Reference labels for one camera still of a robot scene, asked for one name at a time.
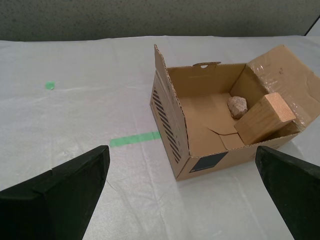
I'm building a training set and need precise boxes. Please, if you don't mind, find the pinkish speckled granite rock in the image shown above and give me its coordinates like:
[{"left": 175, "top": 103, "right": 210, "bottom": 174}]
[{"left": 227, "top": 95, "right": 249, "bottom": 120}]

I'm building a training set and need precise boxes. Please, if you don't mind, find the long green tape strip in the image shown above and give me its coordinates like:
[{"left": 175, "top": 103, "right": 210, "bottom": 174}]
[{"left": 109, "top": 131, "right": 162, "bottom": 149}]

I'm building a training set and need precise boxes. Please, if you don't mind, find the light wooden block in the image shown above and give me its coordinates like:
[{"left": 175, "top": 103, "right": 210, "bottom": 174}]
[{"left": 233, "top": 91, "right": 297, "bottom": 147}]

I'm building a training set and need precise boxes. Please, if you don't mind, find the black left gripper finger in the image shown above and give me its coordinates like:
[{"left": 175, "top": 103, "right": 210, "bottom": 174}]
[
  {"left": 0, "top": 145, "right": 111, "bottom": 240},
  {"left": 255, "top": 145, "right": 320, "bottom": 240}
]

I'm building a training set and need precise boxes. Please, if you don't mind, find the brown cardboard box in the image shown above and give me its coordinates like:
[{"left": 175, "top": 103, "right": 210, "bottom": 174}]
[{"left": 149, "top": 43, "right": 320, "bottom": 182}]

